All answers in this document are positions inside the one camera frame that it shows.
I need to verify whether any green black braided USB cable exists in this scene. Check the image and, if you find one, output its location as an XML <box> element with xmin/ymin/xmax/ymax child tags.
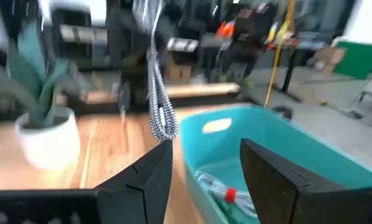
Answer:
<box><xmin>218</xmin><ymin>198</ymin><xmax>246</xmax><ymax>224</ymax></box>

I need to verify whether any teal plastic bin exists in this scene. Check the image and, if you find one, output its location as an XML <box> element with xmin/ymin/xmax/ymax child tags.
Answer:
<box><xmin>179</xmin><ymin>105</ymin><xmax>372</xmax><ymax>224</ymax></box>

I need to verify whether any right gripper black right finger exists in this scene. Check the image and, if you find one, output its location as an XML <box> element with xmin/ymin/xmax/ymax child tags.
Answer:
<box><xmin>240</xmin><ymin>138</ymin><xmax>372</xmax><ymax>224</ymax></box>

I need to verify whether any wooden bench top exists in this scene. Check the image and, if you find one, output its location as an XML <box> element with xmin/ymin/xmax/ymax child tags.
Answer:
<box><xmin>165</xmin><ymin>82</ymin><xmax>240</xmax><ymax>98</ymax></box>

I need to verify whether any black white braided USB cable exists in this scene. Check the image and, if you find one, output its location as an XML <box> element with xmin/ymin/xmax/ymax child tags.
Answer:
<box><xmin>132</xmin><ymin>0</ymin><xmax>180</xmax><ymax>142</ymax></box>

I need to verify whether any yellow hanging strap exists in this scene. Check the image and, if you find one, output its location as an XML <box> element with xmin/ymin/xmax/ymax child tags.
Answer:
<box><xmin>263</xmin><ymin>0</ymin><xmax>297</xmax><ymax>107</ymax></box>

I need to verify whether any white plant pot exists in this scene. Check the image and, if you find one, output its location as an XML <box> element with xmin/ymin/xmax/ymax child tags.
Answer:
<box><xmin>14</xmin><ymin>106</ymin><xmax>81</xmax><ymax>170</ymax></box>

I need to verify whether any red cable tie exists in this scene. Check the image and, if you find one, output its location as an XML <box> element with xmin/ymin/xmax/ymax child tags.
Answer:
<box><xmin>225</xmin><ymin>187</ymin><xmax>238</xmax><ymax>203</ymax></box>

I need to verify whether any orange object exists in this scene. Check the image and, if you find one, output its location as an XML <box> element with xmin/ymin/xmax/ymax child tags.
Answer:
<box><xmin>215</xmin><ymin>21</ymin><xmax>236</xmax><ymax>40</ymax></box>

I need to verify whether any green board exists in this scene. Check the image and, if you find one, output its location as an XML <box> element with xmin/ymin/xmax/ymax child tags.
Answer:
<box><xmin>333</xmin><ymin>40</ymin><xmax>372</xmax><ymax>80</ymax></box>

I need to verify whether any black table leg stand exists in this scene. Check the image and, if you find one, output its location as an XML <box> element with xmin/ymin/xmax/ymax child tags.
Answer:
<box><xmin>272</xmin><ymin>48</ymin><xmax>302</xmax><ymax>103</ymax></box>

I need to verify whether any cardboard box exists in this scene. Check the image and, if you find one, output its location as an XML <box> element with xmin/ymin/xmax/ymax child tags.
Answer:
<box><xmin>164</xmin><ymin>60</ymin><xmax>193</xmax><ymax>82</ymax></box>
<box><xmin>312</xmin><ymin>46</ymin><xmax>347</xmax><ymax>74</ymax></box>

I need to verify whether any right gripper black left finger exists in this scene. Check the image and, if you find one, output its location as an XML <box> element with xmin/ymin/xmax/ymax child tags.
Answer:
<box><xmin>94</xmin><ymin>139</ymin><xmax>174</xmax><ymax>224</ymax></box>

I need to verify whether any green leafy plant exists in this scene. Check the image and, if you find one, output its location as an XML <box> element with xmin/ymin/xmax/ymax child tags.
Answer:
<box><xmin>0</xmin><ymin>20</ymin><xmax>81</xmax><ymax>128</ymax></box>

